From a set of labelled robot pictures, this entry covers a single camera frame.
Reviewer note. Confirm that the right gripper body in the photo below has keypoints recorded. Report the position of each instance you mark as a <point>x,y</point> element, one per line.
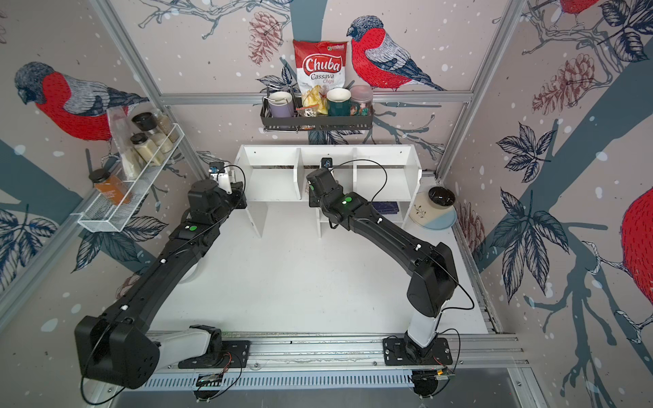
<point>313,201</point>

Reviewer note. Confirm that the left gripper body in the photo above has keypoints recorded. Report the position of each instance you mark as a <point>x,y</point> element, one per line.
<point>237,200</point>

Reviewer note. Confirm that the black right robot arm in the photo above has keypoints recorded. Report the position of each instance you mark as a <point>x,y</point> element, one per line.
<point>432,270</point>

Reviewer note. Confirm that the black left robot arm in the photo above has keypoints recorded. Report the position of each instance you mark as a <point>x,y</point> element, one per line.
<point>114,347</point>

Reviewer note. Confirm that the white roll under arm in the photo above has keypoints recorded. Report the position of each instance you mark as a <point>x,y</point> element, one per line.
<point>192,273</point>

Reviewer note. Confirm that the dark blue book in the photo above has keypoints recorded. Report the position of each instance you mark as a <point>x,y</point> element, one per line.
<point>386,208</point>

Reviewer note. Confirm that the small snack packet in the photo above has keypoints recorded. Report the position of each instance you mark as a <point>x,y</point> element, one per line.
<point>308,111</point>

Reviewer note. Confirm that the green mug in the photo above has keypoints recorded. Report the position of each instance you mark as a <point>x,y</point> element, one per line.
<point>339,102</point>

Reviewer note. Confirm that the purple mug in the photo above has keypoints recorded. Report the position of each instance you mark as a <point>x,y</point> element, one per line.
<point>281,104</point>

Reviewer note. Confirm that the black-lid spice jar near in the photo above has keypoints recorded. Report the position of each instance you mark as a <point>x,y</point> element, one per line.
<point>147,149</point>

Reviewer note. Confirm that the black-lid spice jar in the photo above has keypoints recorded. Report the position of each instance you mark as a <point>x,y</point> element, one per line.
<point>147,149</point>
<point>146,122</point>

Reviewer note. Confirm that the pink lidded jar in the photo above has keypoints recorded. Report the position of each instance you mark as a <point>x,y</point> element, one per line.
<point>361,100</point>

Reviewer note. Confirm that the cream and blue plate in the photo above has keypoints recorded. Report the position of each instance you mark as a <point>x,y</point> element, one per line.
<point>431,215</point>

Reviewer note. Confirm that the black bowl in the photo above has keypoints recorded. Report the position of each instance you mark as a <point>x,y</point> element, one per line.
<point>441,196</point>

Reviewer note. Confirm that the black-lid spice jar far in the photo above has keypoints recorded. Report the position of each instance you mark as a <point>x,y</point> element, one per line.
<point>146,122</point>

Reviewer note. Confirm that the red Chuba chips bag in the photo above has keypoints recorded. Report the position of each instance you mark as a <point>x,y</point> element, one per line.
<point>320,66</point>

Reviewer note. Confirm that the orange spice jar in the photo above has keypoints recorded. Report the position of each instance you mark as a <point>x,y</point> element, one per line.
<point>111,187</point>

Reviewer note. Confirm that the clear plastic bag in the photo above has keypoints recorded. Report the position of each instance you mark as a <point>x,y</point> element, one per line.
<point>132,162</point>

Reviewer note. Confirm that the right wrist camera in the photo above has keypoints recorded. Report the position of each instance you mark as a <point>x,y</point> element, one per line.
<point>326,162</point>

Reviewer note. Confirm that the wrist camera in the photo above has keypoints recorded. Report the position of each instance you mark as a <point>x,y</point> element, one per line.
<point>326,162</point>
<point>219,171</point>

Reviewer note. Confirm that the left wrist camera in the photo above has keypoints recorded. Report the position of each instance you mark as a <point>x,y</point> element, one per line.
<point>219,171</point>

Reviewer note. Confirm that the black wall basket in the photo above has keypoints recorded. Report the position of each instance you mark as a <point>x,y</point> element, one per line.
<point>319,123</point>

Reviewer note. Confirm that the white wire wall rack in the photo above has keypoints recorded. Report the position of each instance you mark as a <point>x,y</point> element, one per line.
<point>102,215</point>

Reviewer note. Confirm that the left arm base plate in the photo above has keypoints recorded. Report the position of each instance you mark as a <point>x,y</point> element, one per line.
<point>233,354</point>

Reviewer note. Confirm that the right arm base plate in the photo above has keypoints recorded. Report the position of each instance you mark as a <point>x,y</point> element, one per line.
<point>403,352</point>

